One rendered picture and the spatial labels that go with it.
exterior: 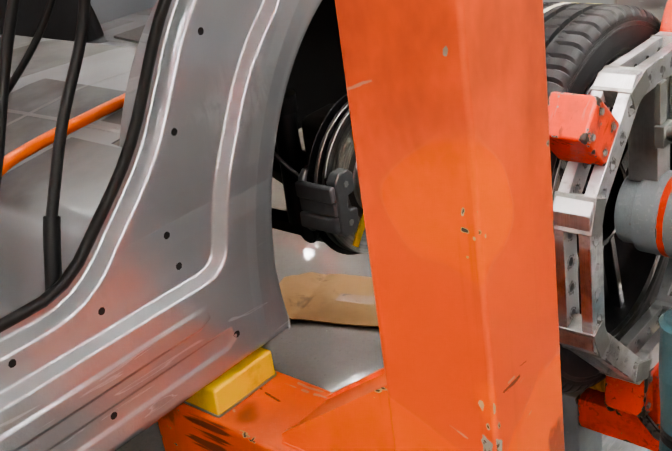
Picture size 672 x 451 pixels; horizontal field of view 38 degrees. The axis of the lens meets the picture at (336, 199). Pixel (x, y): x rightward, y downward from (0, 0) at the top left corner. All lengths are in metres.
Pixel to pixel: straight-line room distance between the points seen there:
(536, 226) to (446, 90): 0.23
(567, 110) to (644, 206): 0.29
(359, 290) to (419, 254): 2.15
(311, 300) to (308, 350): 0.28
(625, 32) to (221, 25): 0.64
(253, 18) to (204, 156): 0.22
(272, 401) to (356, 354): 1.35
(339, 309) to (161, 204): 1.78
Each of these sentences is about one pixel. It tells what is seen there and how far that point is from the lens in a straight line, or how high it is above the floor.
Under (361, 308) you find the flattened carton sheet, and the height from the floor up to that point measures 0.01.
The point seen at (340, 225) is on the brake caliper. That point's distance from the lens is 1.79.
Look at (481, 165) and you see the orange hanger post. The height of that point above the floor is 1.19.
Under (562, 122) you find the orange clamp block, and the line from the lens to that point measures 1.38.
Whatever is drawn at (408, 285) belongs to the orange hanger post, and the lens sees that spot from 1.12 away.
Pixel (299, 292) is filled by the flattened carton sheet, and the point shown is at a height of 0.02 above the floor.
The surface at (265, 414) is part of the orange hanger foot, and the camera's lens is 1.56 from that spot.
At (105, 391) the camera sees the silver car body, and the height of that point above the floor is 0.85.
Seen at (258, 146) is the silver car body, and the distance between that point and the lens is 1.49.
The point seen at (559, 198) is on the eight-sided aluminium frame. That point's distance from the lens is 1.43.
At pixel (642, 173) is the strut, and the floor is 0.93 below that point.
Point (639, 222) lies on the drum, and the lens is 1.62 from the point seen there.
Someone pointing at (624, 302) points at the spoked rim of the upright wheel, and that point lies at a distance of 1.87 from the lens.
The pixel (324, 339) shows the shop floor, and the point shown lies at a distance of 3.01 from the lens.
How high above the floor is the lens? 1.58
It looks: 24 degrees down
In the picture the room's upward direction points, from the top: 8 degrees counter-clockwise
